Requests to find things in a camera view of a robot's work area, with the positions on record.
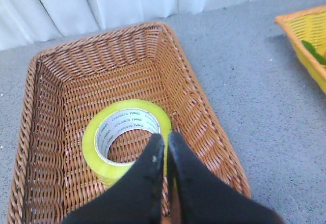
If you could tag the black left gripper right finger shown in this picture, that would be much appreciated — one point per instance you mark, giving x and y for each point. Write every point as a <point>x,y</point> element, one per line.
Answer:
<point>196,195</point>

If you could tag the yellow tape roll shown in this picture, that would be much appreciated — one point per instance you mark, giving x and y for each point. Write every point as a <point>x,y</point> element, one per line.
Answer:
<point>116,136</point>

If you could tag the yellow woven plastic basket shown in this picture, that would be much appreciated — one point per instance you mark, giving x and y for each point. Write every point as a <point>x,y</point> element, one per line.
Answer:
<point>306,32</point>

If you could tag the orange toy carrot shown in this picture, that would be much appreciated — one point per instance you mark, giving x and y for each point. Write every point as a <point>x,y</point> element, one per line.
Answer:
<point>312,50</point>

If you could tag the white curtain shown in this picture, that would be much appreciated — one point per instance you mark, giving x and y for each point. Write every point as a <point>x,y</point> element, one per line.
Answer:
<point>25,22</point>

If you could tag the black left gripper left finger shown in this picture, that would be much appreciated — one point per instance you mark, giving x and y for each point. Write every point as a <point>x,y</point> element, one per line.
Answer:
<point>135,198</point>

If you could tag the brown wicker basket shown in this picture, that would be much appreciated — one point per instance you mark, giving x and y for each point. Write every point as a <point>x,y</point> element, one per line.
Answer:
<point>67,85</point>

